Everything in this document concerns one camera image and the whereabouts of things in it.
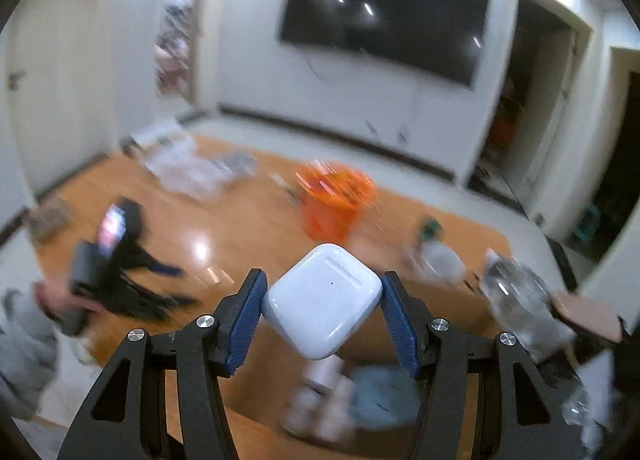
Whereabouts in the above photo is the grey sleeved left forearm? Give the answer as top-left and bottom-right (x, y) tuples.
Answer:
(0, 290), (61, 422)

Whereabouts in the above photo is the pink round stool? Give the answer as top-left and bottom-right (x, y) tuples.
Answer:
(552, 289), (623, 341)

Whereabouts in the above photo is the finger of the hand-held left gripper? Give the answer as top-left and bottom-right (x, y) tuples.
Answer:
(120, 280), (201, 321)
(135, 254), (185, 277)

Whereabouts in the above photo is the orange plastic basket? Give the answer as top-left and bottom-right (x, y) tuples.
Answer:
(296, 163), (377, 241)

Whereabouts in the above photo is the white door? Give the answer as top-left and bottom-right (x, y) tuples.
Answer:
(10, 0), (113, 201)

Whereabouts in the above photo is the white earbuds case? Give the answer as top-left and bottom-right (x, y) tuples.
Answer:
(261, 243), (384, 361)

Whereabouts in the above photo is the wall-mounted black television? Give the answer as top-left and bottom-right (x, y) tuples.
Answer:
(278, 0), (491, 89)

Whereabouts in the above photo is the white plastic bag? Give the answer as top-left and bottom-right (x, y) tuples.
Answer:
(142, 137), (258, 201)

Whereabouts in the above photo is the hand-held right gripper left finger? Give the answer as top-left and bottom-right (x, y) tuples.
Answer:
(56, 268), (269, 460)

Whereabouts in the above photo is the clear plastic bottle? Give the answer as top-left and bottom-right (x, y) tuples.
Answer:
(481, 259), (581, 363)

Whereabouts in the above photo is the light blue cloth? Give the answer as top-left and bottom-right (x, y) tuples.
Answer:
(347, 369), (423, 428)

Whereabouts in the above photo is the person's left hand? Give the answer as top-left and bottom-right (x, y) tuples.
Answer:
(33, 280), (103, 328)

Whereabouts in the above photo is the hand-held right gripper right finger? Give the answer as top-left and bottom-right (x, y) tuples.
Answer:
(382, 271), (586, 460)

